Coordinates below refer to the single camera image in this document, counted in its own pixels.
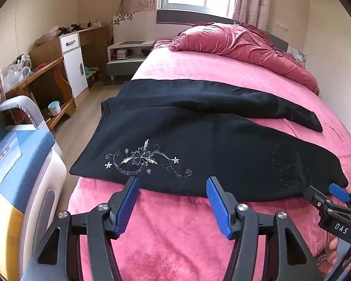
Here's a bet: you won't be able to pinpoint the white cabinet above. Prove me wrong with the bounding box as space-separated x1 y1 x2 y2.
59 31 90 99

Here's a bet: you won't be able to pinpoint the person's right hand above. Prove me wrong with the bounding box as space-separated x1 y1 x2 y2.
317 237 340 274

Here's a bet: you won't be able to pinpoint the red duvet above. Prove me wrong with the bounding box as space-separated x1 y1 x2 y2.
168 22 320 96

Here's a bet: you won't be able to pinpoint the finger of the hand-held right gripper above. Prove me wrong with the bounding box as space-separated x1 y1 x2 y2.
303 185 351 215
329 183 351 208

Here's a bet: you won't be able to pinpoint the brown wooden shelf unit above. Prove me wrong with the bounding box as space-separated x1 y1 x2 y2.
29 25 109 88

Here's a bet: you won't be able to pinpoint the black embroidered pants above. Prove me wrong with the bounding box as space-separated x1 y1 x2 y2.
69 79 349 202

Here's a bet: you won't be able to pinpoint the white and grey nightstand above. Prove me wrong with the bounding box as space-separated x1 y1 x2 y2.
105 39 157 80

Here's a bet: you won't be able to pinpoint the wooden desk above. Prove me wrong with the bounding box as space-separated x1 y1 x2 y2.
5 57 77 137

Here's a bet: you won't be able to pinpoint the bed with pink sheet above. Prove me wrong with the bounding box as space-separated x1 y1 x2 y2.
67 39 351 281

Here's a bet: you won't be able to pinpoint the clear plastic bag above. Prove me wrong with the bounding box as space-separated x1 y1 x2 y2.
2 62 33 92

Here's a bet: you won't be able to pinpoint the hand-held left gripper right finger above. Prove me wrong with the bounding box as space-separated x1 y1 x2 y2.
205 176 324 281

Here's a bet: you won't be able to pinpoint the grey bed headboard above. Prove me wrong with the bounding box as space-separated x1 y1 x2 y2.
156 9 290 54

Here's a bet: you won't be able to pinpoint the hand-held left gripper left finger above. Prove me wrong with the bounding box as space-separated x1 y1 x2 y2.
26 176 141 281

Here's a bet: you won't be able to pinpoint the white floral headboard panel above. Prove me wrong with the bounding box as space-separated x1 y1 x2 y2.
113 11 158 45
289 47 308 66

